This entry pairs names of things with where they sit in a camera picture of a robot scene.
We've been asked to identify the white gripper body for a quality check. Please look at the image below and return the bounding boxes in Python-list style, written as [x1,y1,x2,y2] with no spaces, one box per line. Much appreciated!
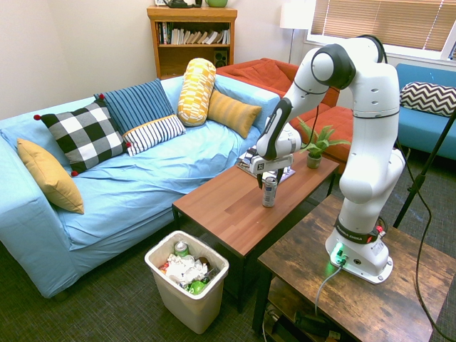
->
[249,152,295,177]

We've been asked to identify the silver blue drink can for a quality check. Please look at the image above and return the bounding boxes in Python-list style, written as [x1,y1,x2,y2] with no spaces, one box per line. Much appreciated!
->
[261,175,279,209]

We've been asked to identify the crumpled white paper trash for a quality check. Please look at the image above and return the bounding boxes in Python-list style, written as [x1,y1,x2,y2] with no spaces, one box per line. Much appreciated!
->
[165,253,208,286]

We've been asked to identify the white plastic trash bin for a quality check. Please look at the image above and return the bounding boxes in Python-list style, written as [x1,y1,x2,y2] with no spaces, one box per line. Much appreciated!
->
[144,230,230,335]

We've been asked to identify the light cover magazine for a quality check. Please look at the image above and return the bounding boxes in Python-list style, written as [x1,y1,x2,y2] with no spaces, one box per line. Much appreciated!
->
[276,166,297,185]

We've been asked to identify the magazines on table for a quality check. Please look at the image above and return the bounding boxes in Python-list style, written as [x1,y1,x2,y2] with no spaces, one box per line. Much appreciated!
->
[237,151,258,176]

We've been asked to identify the potted green fern plant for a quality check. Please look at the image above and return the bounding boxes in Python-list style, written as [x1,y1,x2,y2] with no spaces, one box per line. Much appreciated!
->
[297,117,352,170]

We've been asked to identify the reddish wood coffee table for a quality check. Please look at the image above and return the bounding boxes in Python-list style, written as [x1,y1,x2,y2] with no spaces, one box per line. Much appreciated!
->
[172,148,341,314]

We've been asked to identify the mustard striped pillow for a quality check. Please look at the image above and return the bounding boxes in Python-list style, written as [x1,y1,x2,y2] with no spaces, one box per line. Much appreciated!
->
[207,89,263,139]

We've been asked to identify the yellow white patterned bolster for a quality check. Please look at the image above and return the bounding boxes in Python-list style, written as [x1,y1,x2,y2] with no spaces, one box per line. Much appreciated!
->
[177,58,217,128]

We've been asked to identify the light blue sofa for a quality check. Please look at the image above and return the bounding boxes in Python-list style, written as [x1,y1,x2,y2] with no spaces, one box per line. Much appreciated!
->
[0,74,282,299]

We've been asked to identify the green snack wrapper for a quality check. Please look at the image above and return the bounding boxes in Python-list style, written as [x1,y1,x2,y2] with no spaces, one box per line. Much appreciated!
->
[187,279,209,295]

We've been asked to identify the wooden bookshelf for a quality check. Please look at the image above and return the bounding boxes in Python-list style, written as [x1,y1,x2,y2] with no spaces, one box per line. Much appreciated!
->
[146,5,239,80]

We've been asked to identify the blue striped pillow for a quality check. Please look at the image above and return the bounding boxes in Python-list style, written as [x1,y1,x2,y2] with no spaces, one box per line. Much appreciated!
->
[94,78,187,157]

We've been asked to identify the black tripod stand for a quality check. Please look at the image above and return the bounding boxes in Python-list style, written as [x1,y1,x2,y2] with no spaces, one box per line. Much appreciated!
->
[393,108,456,229]

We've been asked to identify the black power adapter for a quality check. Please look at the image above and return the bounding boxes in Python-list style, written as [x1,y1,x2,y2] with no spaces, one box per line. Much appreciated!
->
[294,309,343,339]

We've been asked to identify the rustic dark wood table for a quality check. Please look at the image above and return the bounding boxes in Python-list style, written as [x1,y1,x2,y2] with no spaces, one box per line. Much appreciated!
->
[252,194,456,342]

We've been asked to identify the blue armchair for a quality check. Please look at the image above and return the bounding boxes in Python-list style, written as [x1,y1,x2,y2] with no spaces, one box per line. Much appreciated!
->
[393,63,456,161]

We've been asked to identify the white shade floor lamp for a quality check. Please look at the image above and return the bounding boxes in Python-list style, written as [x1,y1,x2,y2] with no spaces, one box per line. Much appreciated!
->
[279,2,317,65]

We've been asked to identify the black white chevron pillow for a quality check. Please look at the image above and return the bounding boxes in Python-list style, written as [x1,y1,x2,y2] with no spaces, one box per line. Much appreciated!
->
[399,81,456,118]

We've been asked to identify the black white checkered pillow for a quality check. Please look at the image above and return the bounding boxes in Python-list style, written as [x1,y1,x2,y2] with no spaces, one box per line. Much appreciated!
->
[33,93,132,177]

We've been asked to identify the wooden window blinds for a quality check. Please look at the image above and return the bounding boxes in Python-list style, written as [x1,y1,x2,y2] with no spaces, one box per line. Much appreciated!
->
[310,0,456,53]

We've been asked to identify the black white shelf object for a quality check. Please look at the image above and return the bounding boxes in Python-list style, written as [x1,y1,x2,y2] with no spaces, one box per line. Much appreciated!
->
[155,0,203,9]

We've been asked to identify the plain mustard pillow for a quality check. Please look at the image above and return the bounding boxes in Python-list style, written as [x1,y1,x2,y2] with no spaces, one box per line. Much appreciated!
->
[16,138,86,215]

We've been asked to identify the grey power cable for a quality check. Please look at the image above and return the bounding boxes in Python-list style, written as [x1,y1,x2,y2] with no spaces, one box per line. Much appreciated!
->
[314,263,343,316]

